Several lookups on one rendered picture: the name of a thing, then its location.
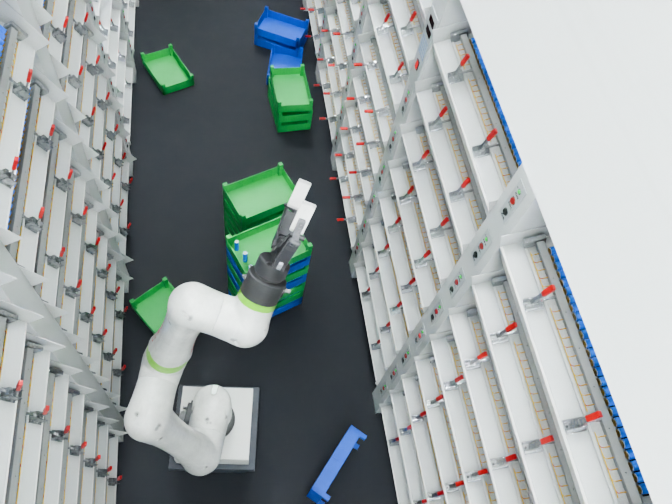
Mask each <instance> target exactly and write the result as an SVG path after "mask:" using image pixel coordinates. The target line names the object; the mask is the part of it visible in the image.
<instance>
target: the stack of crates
mask: <svg viewBox="0 0 672 504"><path fill-rule="evenodd" d="M294 188H295V185H294V184H293V182H292V181H291V179H290V178H289V176H288V175H287V173H286V172H285V170H284V169H283V163H282V162H280V163H278V167H274V168H272V169H269V170H266V171H263V172H261V173H258V174H255V175H253V176H250V177H247V178H244V179H242V180H239V181H236V182H233V183H231V184H227V182H225V183H223V204H224V224H225V240H226V235H229V234H230V235H231V236H233V235H236V234H238V233H241V232H243V231H246V230H248V229H251V228H253V227H256V226H258V225H261V224H263V223H266V222H268V221H270V220H273V219H275V218H278V217H280V216H282V214H283V211H284V208H285V206H284V203H288V202H289V199H290V197H291V195H292V193H293V191H294Z"/></svg>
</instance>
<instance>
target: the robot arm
mask: <svg viewBox="0 0 672 504"><path fill-rule="evenodd" d="M310 186H311V183H310V182H308V181H305V180H303V179H299V180H298V182H297V184H296V186H295V188H294V191H293V193H292V195H291V197H290V199H289V202H288V203H284V206H285V208H284V211H283V214H282V217H281V220H280V222H279V225H278V228H277V231H276V233H275V236H274V238H273V240H272V244H271V248H272V250H271V252H262V253H261V254H260V255H259V257H258V259H257V261H256V263H255V265H253V266H251V267H250V268H249V270H248V272H247V274H244V275H243V274H242V277H243V278H244V281H243V283H242V285H241V287H240V290H239V292H238V294H237V296H235V297H234V296H230V295H227V294H224V293H222V292H219V291H217V290H215V289H212V288H210V287H208V286H206V285H204V284H201V283H198V282H187V283H183V284H181V285H179V286H178V287H177V288H175V289H174V290H173V292H172V293H171V295H170V297H169V300H168V306H167V313H166V316H165V319H164V321H163V323H162V325H161V327H160V328H159V329H158V331H157V332H156V333H155V334H154V335H153V336H152V337H151V339H150V340H149V344H148V346H147V348H146V350H145V352H144V354H143V357H142V362H141V367H140V371H139V376H138V380H137V383H136V386H135V389H134V392H133V395H132V398H131V400H130V402H129V405H128V407H127V409H126V412H125V415H124V426H125V429H126V431H127V433H128V434H129V436H130V437H132V438H133V439H134V440H136V441H139V442H143V443H146V444H149V445H153V446H155V447H157V448H159V449H161V450H163V451H165V452H167V453H168V454H170V455H171V456H172V457H174V458H175V459H176V460H177V461H178V462H179V463H180V464H181V465H182V466H183V467H184V468H185V470H186V471H187V472H188V473H190V474H192V475H195V476H204V475H207V474H209V473H211V472H212V471H214V470H215V468H216V467H217V466H218V464H219V462H220V459H221V454H222V449H223V445H224V440H225V437H226V436H227V435H228V434H229V433H230V432H231V431H232V429H233V427H234V424H235V414H234V411H233V409H232V404H231V398H230V395H229V393H228V392H227V390H226V389H224V388H223V387H221V386H219V385H208V386H205V387H203V388H202V389H200V390H199V391H198V392H197V393H196V395H195V397H194V400H192V401H191V403H190V402H189V403H188V405H187V406H186V407H184V406H183V409H186V411H181V412H180V413H175V412H174V411H173V404H174V399H175V394H176V390H177V386H178V384H179V381H180V378H181V376H182V373H183V370H184V368H185V366H186V364H187V362H188V360H189V359H190V358H191V356H192V352H193V346H194V343H195V341H196V338H197V337H198V335H199V333H200V332H202V333H205V334H209V335H211V336H214V337H216V338H219V339H221V340H223V341H226V342H228V343H230V344H232V345H234V346H237V347H240V348H250V347H253V346H256V345H257V344H259V343H260V342H261V341H262V340H263V339H264V338H265V337H266V335H267V333H268V330H269V324H270V320H271V317H272V314H273V312H274V310H275V307H276V305H277V303H278V301H279V299H280V297H281V298H282V296H283V294H284V293H288V294H290V292H291V290H289V289H287V288H286V284H287V282H286V280H285V278H286V276H287V274H288V272H289V270H290V264H289V263H288V262H289V261H290V259H291V258H292V257H293V255H294V254H295V252H296V251H297V249H298V248H299V246H300V245H301V241H304V240H305V236H303V234H304V231H305V229H306V227H307V225H308V223H309V221H310V219H311V217H312V215H313V213H314V210H315V208H316V205H315V204H312V203H310V202H307V201H305V200H304V199H305V197H306V195H307V193H308V191H309V188H310ZM289 210H291V211H292V212H291V211H289ZM292 231H293V232H292ZM300 234H301V235H300Z"/></svg>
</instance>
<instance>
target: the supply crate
mask: <svg viewBox="0 0 672 504"><path fill-rule="evenodd" d="M281 217H282V216H280V217H278V218H275V219H273V220H270V221H268V222H266V223H263V224H261V225H258V226H256V227H253V228H251V229H248V230H246V231H243V232H241V233H238V234H236V235H233V236H231V235H230V234H229V235H226V246H227V248H228V250H229V252H230V254H231V255H232V257H233V259H234V261H235V262H236V264H237V266H238V268H239V270H240V271H241V273H242V274H243V275H244V274H247V272H248V270H249V265H255V263H256V261H257V259H258V257H259V255H260V254H261V253H262V252H271V250H272V248H271V244H272V240H273V238H274V236H275V233H276V231H277V228H278V225H279V222H280V220H281ZM235 240H239V250H238V251H235V244H234V241H235ZM312 248H313V245H312V243H311V242H310V243H308V241H307V240H306V238H305V240H304V241H301V245H300V246H299V248H298V249H297V251H296V252H295V254H294V255H293V257H292V258H291V259H290V261H289V262H288V263H289V264H292V263H295V262H297V261H299V260H301V259H304V258H306V257H308V256H310V255H311V253H312ZM244 251H246V252H247V262H243V252H244Z"/></svg>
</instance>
